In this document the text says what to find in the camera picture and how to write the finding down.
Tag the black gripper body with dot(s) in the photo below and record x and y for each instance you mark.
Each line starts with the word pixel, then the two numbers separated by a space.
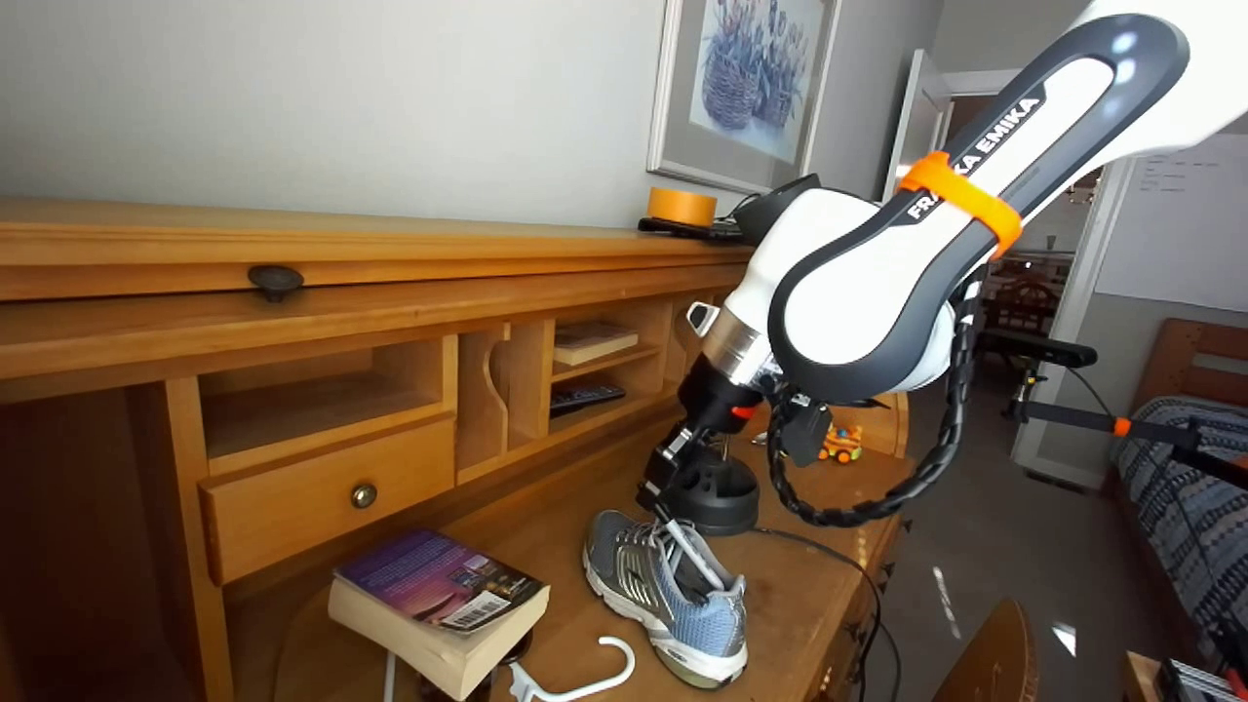
pixel 689 475

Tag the grey marker pen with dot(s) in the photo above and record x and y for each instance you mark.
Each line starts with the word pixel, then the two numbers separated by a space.
pixel 701 551

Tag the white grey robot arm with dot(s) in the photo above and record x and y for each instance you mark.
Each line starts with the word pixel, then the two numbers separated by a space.
pixel 850 300

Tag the blue grey running sneaker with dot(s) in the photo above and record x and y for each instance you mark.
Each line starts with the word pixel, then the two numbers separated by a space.
pixel 693 627

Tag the small orange toy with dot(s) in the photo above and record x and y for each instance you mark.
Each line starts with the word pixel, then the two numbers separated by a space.
pixel 844 441

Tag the flat book in cubby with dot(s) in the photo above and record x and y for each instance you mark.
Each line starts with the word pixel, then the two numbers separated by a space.
pixel 588 347

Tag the dark device in cubby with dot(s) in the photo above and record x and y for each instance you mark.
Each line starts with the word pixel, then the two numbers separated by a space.
pixel 584 396

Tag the black gooseneck desk lamp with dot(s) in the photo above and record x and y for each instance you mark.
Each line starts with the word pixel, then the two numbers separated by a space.
pixel 739 358

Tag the orange tape roll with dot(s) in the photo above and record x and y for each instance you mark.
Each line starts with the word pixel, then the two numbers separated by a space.
pixel 683 210

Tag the framed blue flower picture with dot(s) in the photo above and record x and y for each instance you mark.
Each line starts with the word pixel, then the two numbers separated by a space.
pixel 739 88

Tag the purple paperback book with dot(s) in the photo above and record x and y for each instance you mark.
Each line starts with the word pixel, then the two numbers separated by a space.
pixel 447 612

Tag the white plastic clothes hanger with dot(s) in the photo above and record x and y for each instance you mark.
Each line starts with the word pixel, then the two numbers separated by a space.
pixel 572 670

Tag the brass drawer knob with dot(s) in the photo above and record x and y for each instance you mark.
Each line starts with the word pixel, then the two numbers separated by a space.
pixel 363 496

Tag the wooden chair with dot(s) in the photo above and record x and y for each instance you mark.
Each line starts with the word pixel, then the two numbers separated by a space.
pixel 999 664

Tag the striped bed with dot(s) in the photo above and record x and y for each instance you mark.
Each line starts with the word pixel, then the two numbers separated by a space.
pixel 1186 525

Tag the wooden roll-top desk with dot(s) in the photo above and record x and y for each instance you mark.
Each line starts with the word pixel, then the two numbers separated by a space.
pixel 176 452

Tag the black roll-top handle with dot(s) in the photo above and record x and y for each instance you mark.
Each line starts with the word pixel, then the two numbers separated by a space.
pixel 273 284

